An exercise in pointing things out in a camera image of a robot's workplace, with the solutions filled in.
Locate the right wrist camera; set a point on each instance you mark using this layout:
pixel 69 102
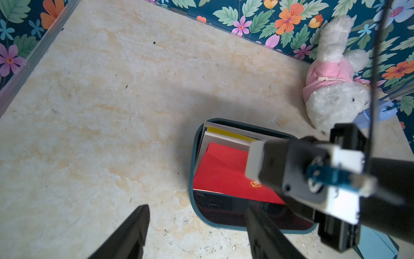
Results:
pixel 327 177

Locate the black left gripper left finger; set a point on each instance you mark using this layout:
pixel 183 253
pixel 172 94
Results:
pixel 128 240

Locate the red envelope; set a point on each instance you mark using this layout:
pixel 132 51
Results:
pixel 222 170

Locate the teal storage box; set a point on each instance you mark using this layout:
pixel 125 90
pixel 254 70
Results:
pixel 223 211

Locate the aluminium frame profile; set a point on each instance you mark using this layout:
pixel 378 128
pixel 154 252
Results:
pixel 27 30

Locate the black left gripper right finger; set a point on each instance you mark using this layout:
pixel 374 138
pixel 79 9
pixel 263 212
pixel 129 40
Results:
pixel 266 240

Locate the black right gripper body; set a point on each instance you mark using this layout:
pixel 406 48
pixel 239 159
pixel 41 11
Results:
pixel 335 233

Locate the white plush bunny pink shirt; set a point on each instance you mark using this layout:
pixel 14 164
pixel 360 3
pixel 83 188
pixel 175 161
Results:
pixel 331 95

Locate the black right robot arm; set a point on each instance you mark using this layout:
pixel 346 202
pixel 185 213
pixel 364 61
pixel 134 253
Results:
pixel 389 210

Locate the blue faceted toy figure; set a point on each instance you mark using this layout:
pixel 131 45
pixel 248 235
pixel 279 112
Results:
pixel 386 111

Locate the bright yellow envelope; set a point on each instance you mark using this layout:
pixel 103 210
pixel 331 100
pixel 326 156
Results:
pixel 229 134

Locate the light blue envelope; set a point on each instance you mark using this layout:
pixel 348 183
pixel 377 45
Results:
pixel 376 245

